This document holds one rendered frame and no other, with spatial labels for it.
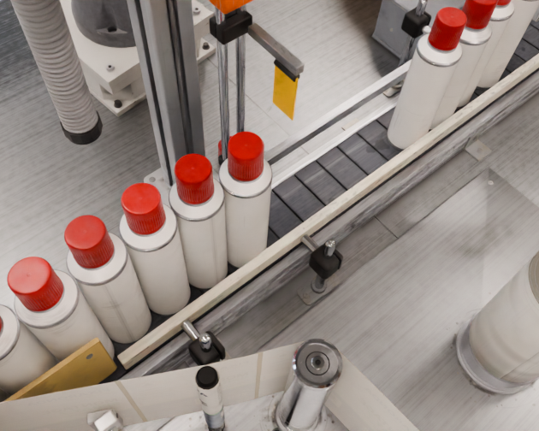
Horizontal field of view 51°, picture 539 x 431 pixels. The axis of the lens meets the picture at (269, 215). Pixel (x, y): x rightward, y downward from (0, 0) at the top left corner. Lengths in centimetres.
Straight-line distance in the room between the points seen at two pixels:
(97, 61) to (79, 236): 43
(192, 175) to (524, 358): 34
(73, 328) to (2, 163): 41
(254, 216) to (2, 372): 26
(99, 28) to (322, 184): 38
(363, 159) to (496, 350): 31
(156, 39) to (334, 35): 50
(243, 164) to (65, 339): 22
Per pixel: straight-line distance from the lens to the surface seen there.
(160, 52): 57
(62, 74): 47
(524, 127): 96
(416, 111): 73
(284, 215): 70
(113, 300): 53
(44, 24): 44
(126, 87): 87
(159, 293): 59
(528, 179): 89
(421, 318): 67
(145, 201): 48
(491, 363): 62
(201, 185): 49
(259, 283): 66
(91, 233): 47
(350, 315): 66
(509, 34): 84
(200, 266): 60
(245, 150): 50
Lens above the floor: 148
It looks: 59 degrees down
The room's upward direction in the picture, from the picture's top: 5 degrees clockwise
